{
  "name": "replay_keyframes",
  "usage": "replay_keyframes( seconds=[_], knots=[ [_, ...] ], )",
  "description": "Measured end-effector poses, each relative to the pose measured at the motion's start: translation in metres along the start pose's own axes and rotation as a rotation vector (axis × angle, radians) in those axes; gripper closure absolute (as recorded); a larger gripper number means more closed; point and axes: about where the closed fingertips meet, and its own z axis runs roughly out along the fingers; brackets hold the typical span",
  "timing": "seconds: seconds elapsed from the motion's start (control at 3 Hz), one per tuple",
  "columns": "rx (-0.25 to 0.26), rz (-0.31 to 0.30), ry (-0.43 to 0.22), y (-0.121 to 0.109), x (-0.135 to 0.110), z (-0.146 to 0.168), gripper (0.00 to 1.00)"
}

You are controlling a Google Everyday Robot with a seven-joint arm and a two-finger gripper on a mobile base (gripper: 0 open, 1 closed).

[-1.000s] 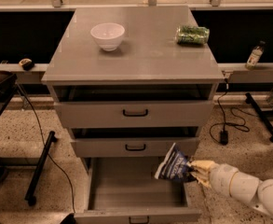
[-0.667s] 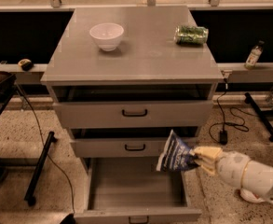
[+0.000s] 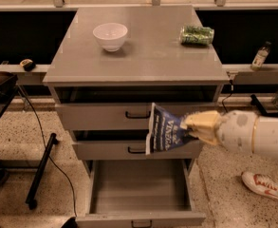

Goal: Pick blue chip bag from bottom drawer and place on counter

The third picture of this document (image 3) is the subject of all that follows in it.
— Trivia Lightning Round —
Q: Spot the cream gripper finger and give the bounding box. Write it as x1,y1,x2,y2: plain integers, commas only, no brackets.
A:
190,130,219,145
180,110,221,131

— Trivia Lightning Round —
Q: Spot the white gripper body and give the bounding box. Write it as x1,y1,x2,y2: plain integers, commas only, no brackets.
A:
215,110,258,154

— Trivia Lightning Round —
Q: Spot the blue chip bag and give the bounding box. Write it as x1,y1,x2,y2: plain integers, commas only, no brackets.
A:
145,103,195,155

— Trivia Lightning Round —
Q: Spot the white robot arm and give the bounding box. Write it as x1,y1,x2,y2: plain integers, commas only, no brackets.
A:
181,110,278,160

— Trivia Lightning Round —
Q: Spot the bottom grey drawer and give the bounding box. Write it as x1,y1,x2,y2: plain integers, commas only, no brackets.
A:
76,159,206,228

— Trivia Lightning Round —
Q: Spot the grey drawer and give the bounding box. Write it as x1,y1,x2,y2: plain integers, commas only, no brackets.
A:
52,86,215,130
76,159,206,228
73,129,202,161

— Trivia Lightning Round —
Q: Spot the grey drawer cabinet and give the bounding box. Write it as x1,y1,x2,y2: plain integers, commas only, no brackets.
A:
42,5,231,228

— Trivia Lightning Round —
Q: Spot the middle grey drawer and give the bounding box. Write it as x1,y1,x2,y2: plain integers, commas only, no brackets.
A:
73,129,202,161

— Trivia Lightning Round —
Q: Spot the top grey drawer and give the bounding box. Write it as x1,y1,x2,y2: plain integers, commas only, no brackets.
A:
52,86,215,130

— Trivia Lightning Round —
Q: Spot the black stand leg right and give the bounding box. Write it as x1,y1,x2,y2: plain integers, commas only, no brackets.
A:
250,94,278,118

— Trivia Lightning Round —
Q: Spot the black stand leg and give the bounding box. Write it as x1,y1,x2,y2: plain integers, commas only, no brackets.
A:
26,133,59,210
250,94,278,118

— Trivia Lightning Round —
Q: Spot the white red sneaker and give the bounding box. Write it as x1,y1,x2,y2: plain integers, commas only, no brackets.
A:
241,172,278,200

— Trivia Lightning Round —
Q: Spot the small glass bottle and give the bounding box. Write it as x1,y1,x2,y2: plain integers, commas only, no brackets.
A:
250,41,271,70

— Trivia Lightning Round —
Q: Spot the green soda can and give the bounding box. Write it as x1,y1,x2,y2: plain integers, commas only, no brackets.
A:
179,25,214,46

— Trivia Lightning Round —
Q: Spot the white bowl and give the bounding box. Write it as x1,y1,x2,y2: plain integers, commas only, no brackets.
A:
93,23,128,52

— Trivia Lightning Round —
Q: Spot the small yellow black device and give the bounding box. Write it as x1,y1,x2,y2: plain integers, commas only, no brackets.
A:
20,59,36,71

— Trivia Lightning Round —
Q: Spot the black stand leg left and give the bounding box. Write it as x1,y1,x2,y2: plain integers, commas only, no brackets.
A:
26,133,59,210

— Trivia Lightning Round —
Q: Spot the black power adapter cable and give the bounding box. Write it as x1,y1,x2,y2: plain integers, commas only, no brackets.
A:
221,79,235,114

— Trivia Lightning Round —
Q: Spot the black cable on left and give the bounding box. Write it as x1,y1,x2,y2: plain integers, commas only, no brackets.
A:
16,85,79,219

